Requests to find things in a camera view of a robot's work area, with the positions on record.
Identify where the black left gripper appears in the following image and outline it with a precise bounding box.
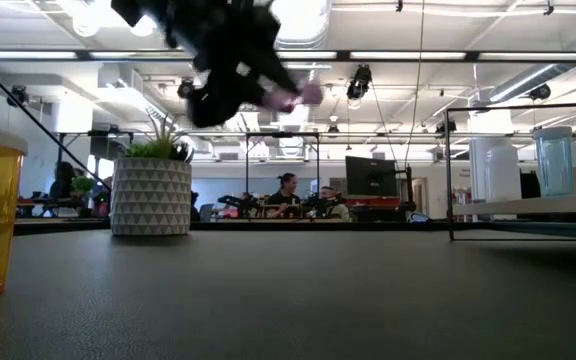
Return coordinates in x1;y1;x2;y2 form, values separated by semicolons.
110;0;302;129

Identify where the pink pill bottle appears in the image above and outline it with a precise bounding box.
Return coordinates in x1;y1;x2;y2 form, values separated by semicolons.
262;82;325;114

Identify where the white capped pill bottle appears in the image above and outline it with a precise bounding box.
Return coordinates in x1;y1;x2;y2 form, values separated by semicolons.
484;145;523;204

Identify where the pale blue pill bottle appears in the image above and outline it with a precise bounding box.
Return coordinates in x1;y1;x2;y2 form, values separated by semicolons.
532;125;575;198

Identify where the person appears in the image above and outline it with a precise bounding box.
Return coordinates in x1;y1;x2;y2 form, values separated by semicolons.
48;160;77;202
266;172;302;220
317;185;352;221

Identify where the succulent in patterned white pot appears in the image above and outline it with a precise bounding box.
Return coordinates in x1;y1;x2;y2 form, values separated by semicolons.
110;113;194;237

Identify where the black bar with light strips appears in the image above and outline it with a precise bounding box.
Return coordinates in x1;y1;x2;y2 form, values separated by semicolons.
0;48;576;64

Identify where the black computer monitor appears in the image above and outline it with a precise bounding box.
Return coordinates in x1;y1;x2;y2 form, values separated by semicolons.
519;172;543;200
345;155;398;197

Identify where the red workbench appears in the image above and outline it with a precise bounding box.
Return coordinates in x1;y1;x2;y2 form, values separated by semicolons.
350;196;400;209

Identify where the small green potted plant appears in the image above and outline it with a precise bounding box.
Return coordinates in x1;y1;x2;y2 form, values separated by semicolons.
71;175;97;200

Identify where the black table mat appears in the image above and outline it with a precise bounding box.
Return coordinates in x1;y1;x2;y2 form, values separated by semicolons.
0;228;576;360

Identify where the silver ceiling air duct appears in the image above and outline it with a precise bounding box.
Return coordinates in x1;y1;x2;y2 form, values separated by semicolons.
267;0;334;104

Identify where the black workstation frame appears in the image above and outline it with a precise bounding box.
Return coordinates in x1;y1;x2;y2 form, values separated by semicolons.
244;131;321;199
50;128;137;201

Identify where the black aluminium table frame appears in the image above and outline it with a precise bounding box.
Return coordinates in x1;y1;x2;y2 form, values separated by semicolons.
12;218;450;233

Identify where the thin black cable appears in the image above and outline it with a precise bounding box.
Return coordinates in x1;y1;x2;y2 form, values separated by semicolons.
0;48;113;192

